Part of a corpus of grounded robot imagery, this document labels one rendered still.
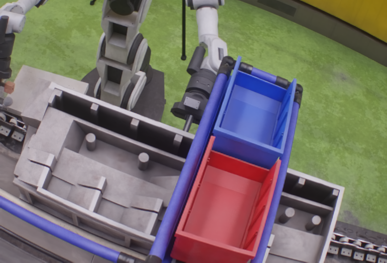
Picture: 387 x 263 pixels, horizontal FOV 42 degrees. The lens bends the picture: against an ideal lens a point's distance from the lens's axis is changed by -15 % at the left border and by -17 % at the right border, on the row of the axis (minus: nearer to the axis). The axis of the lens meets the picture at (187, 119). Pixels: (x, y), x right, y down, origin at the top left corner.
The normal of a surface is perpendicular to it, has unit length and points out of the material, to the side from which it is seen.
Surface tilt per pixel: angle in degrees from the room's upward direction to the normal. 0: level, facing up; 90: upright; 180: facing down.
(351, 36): 90
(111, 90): 15
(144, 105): 0
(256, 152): 86
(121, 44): 20
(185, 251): 86
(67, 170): 10
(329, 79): 0
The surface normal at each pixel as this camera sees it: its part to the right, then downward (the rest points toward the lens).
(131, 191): 0.14, -0.48
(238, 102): 0.22, -0.68
